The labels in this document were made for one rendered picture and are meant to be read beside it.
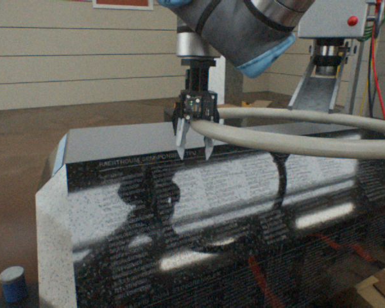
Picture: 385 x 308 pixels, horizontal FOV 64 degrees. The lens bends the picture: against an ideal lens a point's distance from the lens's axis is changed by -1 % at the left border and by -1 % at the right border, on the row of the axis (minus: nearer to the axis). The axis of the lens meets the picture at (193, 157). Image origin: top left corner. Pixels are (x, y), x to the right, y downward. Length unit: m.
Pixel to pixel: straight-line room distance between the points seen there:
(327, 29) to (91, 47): 6.08
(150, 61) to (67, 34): 1.76
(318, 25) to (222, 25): 0.82
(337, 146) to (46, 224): 0.66
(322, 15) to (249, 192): 0.70
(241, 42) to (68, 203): 0.53
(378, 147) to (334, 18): 0.79
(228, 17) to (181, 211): 0.49
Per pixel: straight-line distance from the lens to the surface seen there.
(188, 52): 0.61
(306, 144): 0.49
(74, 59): 6.97
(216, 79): 1.84
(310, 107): 1.04
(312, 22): 1.27
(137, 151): 0.86
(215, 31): 0.48
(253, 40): 0.46
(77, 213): 0.77
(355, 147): 0.51
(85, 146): 0.94
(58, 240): 0.79
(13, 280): 1.72
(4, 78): 7.00
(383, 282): 1.61
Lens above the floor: 1.14
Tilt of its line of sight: 20 degrees down
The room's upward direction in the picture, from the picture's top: straight up
